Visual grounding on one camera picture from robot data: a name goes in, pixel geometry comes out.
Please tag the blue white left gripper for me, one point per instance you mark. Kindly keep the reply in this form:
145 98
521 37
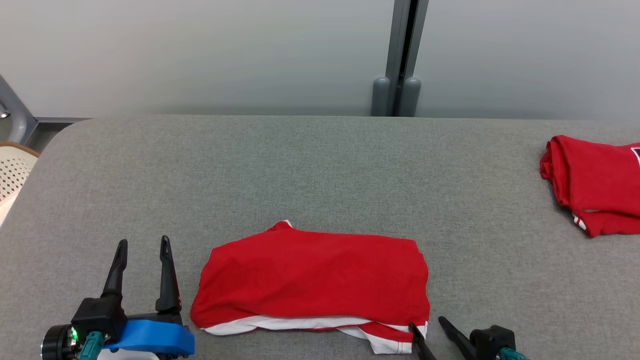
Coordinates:
155 337

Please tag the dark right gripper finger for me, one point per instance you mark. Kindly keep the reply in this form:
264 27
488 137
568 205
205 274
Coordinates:
460 342
422 347

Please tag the red garment with white stripe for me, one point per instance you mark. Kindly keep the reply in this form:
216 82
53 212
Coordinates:
310 275

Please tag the red jersey with number 23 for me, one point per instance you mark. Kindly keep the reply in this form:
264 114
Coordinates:
595 175

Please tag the cream perforated laundry basket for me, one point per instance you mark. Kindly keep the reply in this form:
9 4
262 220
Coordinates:
12 172

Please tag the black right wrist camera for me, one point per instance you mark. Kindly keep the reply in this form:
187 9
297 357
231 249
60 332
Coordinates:
492 340

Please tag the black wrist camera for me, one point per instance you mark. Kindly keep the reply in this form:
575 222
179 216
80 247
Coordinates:
492 340
97 315

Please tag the teal right camera connector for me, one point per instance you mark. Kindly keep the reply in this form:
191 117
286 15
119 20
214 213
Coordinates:
512 355

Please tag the teal camera connector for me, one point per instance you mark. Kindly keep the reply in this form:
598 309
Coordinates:
512 355
90 346

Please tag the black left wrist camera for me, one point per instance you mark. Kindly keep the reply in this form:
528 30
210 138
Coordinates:
97 315

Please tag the teal left camera connector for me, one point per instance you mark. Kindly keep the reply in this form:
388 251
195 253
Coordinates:
90 346

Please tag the grey metal frame bar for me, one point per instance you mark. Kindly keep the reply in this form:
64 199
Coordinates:
17 117

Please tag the grey cylindrical post cap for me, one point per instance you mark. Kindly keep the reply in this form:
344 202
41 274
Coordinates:
381 97
411 97

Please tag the grey metal partition post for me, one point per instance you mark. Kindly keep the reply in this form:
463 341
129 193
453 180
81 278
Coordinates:
395 40

